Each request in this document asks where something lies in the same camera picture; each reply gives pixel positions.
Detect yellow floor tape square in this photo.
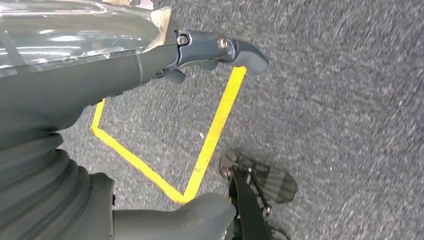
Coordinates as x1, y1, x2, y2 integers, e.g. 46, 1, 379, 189
90, 65, 248, 205

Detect black left robot foot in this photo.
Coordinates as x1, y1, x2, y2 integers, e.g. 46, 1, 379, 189
218, 150, 299, 240

